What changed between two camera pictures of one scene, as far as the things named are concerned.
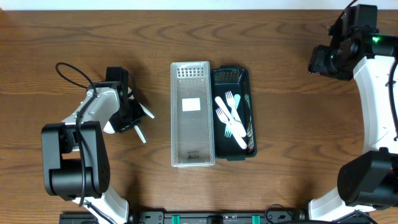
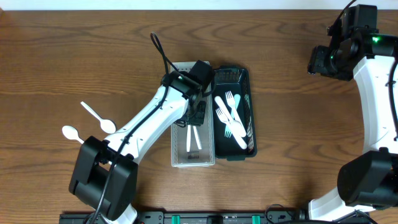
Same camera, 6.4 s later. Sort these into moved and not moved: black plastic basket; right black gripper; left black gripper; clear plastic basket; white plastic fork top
Moved: left black gripper; white plastic fork top
Not moved: right black gripper; black plastic basket; clear plastic basket
